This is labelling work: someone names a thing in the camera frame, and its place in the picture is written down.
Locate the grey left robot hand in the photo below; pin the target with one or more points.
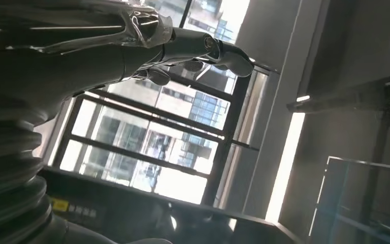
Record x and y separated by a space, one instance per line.
63 60

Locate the black framed window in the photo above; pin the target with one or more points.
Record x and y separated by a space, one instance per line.
141 134

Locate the black yellow label sticker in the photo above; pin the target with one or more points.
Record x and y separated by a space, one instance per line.
60 204

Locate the black scanner column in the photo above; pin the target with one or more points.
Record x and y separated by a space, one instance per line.
141 215

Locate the black metal stand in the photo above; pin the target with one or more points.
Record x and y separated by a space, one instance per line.
349 96

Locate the glass partition panel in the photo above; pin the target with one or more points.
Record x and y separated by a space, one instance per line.
336 202

